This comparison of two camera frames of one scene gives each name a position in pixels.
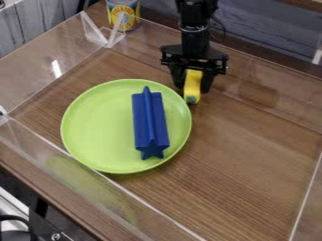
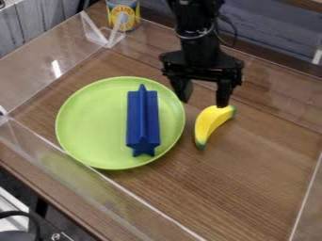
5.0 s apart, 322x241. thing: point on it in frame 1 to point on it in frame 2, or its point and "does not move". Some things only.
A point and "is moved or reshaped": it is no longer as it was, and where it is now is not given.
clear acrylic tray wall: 247,182 does not move
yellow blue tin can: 125,14 does not move
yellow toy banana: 193,85 is moved or reshaped
